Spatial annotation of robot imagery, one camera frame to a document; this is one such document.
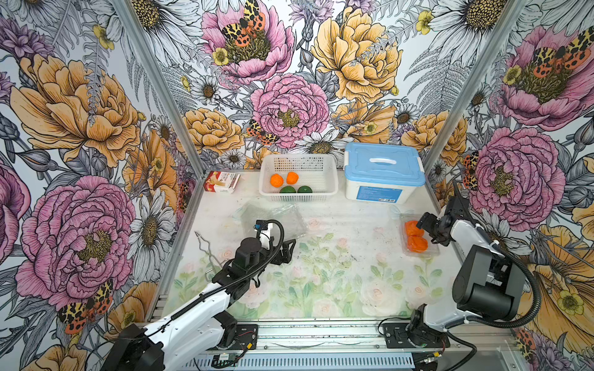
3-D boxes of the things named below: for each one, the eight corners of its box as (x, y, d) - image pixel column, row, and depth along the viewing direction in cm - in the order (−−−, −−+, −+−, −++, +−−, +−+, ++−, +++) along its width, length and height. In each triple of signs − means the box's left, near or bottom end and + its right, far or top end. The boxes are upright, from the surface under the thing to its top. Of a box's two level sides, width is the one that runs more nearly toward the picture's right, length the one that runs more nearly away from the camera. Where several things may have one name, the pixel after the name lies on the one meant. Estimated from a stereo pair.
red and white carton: (202, 191, 114) (200, 187, 112) (211, 175, 122) (209, 170, 119) (233, 194, 113) (232, 190, 111) (240, 177, 120) (239, 173, 118)
